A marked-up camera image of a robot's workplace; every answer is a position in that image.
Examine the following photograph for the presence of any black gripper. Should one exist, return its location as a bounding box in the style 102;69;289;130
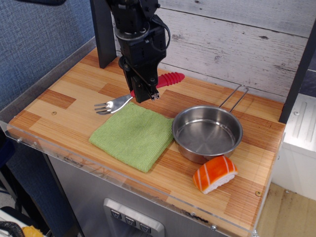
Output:
118;23;166;103

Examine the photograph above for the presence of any red handled metal fork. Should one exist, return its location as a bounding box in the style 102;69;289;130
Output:
94;72;185;115

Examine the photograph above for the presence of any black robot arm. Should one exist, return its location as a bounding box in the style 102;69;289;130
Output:
107;0;170;103

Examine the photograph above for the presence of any green cloth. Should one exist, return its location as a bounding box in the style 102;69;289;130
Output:
89;103;173;173

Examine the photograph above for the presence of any small steel pan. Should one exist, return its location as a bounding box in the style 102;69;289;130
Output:
172;85;249;164

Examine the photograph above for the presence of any clear acrylic edge guard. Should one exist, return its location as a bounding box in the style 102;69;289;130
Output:
1;118;281;237

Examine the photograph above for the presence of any salmon nigiri sushi toy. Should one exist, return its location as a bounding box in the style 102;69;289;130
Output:
193;155;238;194

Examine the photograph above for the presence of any silver button control panel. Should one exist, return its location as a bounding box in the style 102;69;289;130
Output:
103;198;165;237

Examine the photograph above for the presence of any white ribbed sink unit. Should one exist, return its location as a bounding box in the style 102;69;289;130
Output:
284;93;316;152

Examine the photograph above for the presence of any yellow object at corner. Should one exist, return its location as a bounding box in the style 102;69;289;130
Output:
22;226;44;237

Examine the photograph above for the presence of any dark left vertical post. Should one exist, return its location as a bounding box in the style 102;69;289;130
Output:
90;0;117;69

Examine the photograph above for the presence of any dark vertical post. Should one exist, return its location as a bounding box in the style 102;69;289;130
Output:
90;0;117;69
278;22;316;124

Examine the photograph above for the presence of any dark right vertical post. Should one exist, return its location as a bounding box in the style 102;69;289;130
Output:
278;22;316;124

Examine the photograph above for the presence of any black corrugated hose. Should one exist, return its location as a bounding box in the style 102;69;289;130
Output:
0;220;25;237

